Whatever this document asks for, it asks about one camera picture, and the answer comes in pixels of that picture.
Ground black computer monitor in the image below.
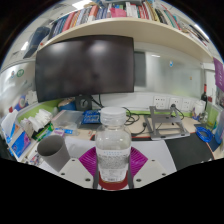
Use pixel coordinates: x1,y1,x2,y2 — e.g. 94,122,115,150
34,34,136,111

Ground dark wine bottle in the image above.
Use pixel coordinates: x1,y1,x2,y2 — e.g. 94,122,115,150
200,83,209,104

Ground clear plastic water bottle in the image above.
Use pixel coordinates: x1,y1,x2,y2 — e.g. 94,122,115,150
94,106,133,184

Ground silver metal laptop stand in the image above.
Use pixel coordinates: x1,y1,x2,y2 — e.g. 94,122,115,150
148,104,191,141

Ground black cables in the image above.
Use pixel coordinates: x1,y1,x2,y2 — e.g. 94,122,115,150
123,106,149,138

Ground grey paper cup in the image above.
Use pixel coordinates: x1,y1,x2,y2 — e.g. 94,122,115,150
36,134,72,173

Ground white jar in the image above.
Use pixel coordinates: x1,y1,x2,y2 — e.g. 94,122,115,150
193,99,206,116

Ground coiled blue cable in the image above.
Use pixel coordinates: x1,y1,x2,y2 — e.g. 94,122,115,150
194,125,214,144

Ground blue snack pack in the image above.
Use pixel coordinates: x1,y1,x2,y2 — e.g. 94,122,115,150
81,109,102,125

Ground blue purple drink bottle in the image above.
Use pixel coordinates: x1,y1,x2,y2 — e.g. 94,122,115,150
214,109,224,144

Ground white paper sheets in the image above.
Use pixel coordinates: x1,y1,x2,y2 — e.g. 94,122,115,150
64,134,178,174

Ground white wall power outlet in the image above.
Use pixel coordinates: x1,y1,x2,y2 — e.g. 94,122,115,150
153,95,168,110
168,97,183,110
182,98,194,111

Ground black desk mat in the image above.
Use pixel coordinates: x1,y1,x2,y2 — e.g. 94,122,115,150
164,132,214,171

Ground clear plastic box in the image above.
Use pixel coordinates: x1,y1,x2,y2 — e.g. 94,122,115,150
51,109,84,131

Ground flat round red coaster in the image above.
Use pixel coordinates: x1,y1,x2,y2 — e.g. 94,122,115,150
97,173,130,191

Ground pile of white tissues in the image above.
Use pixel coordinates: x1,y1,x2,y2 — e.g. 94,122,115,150
28,108,54,133

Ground blue tissue box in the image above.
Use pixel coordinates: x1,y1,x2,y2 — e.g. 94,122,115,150
8,128,33,158

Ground purple hanging banner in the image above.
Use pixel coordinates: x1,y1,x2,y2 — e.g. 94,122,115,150
213,57,224,93

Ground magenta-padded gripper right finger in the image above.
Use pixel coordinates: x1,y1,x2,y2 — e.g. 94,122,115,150
128,146,169,190

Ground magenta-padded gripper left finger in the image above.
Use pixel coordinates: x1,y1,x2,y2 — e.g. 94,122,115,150
58,146,100,190

